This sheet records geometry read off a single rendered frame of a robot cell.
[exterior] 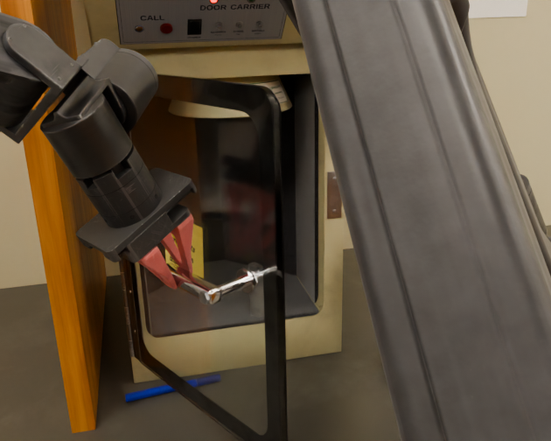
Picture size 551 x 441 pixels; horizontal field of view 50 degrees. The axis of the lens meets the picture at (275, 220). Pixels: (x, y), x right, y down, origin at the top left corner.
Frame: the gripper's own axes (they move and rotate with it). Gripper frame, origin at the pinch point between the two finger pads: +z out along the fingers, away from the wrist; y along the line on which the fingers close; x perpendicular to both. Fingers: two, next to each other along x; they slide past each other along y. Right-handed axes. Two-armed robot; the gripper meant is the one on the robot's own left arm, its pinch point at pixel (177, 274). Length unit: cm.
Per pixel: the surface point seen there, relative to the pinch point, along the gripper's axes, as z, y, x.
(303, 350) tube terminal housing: 34.7, -13.2, -8.6
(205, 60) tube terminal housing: -9.3, -23.2, -15.4
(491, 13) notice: 23, -96, -19
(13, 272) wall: 26, 5, -71
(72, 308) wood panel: 5.9, 7.7, -16.8
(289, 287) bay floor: 31.4, -20.5, -16.6
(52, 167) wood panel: -9.6, -0.2, -16.9
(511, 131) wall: 49, -91, -15
